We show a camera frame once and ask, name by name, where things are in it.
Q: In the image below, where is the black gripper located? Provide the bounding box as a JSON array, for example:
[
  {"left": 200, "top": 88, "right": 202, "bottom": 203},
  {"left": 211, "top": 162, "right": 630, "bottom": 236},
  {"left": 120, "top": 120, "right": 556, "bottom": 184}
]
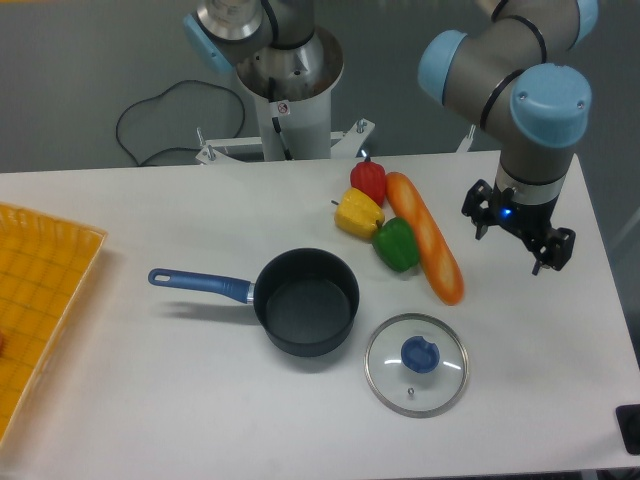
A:
[{"left": 461, "top": 179, "right": 576, "bottom": 276}]

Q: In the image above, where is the black cable on floor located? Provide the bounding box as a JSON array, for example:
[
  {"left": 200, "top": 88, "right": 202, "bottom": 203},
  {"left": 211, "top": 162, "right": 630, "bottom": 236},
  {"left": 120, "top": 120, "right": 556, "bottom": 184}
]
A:
[{"left": 115, "top": 79, "right": 247, "bottom": 167}]

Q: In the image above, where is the yellow bell pepper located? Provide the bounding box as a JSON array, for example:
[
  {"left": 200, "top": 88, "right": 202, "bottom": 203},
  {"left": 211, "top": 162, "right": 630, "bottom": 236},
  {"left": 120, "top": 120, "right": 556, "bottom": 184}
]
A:
[{"left": 333, "top": 187, "right": 385, "bottom": 240}]

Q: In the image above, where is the red bell pepper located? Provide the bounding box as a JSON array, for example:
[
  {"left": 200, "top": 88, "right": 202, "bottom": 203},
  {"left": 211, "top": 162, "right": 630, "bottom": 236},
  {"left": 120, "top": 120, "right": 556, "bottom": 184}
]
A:
[{"left": 350, "top": 157, "right": 386, "bottom": 207}]

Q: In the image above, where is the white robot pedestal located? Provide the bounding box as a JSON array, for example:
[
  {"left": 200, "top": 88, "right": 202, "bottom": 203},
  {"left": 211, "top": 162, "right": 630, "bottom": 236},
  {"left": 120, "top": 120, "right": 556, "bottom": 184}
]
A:
[{"left": 194, "top": 27, "right": 476, "bottom": 165}]

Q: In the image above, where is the glass lid blue knob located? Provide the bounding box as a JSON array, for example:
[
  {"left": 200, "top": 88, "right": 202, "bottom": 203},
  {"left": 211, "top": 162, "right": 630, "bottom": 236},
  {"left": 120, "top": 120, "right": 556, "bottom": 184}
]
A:
[{"left": 364, "top": 313, "right": 470, "bottom": 418}]

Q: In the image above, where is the black saucepan blue handle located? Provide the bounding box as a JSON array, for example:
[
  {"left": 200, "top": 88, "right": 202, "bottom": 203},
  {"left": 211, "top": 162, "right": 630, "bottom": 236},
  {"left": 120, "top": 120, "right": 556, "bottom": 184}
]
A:
[{"left": 148, "top": 248, "right": 360, "bottom": 358}]

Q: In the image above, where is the black device table corner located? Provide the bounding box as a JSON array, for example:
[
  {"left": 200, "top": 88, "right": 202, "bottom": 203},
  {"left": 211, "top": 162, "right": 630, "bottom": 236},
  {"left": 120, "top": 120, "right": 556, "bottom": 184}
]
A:
[{"left": 615, "top": 404, "right": 640, "bottom": 456}]

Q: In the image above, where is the long orange bread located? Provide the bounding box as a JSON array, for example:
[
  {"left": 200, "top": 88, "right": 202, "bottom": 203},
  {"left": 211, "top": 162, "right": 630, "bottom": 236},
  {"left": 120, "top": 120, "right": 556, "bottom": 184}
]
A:
[{"left": 386, "top": 172, "right": 465, "bottom": 306}]

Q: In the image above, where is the yellow woven basket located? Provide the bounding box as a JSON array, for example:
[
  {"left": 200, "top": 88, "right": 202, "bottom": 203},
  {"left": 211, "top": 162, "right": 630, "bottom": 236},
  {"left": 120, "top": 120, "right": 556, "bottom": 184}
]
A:
[{"left": 1, "top": 203, "right": 108, "bottom": 443}]

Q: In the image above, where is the green bell pepper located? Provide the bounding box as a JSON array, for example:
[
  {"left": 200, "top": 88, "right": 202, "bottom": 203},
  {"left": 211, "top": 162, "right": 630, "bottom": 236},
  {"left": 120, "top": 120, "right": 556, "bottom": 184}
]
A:
[{"left": 372, "top": 217, "right": 420, "bottom": 273}]

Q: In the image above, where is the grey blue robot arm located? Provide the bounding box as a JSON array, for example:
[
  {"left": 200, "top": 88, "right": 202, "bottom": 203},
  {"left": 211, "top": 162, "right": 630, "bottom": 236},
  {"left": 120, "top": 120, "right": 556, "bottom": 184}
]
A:
[{"left": 183, "top": 1, "right": 598, "bottom": 270}]

